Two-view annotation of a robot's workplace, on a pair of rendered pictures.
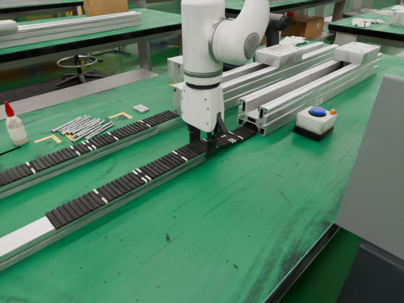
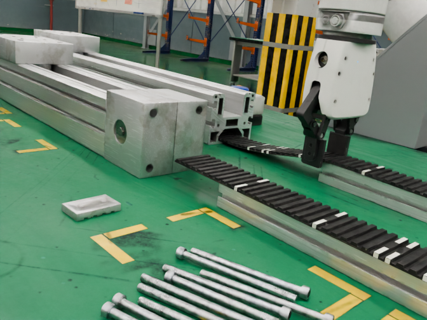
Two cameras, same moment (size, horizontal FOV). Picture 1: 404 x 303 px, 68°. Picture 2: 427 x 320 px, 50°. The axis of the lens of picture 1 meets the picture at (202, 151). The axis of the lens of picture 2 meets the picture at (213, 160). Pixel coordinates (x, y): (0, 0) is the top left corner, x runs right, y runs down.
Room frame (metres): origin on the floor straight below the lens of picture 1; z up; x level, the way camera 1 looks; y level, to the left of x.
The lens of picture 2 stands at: (0.79, 0.62, 0.97)
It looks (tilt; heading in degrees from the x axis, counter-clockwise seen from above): 17 degrees down; 270
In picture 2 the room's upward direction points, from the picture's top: 6 degrees clockwise
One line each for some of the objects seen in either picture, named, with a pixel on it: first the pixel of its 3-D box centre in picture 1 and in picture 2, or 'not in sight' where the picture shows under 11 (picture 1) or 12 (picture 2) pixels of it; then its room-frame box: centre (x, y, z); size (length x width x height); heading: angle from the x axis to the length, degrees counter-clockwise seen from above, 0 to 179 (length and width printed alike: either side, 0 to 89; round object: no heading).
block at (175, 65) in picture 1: (186, 71); not in sight; (1.15, 0.06, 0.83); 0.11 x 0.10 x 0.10; 39
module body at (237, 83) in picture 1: (277, 71); (29, 80); (1.18, -0.30, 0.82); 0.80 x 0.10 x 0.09; 134
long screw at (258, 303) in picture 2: (91, 128); (222, 289); (0.77, 0.32, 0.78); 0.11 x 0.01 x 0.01; 153
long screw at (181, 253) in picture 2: (98, 130); (233, 273); (0.76, 0.30, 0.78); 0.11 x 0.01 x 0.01; 153
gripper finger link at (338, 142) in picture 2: (214, 143); (344, 137); (0.60, -0.03, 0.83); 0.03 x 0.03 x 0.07; 44
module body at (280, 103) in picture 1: (321, 83); (112, 79); (1.04, -0.43, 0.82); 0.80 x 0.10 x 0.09; 134
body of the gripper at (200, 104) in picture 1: (202, 101); (340, 73); (0.63, 0.00, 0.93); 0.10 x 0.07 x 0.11; 44
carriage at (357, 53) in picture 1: (355, 56); (66, 46); (1.21, -0.61, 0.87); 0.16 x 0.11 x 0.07; 134
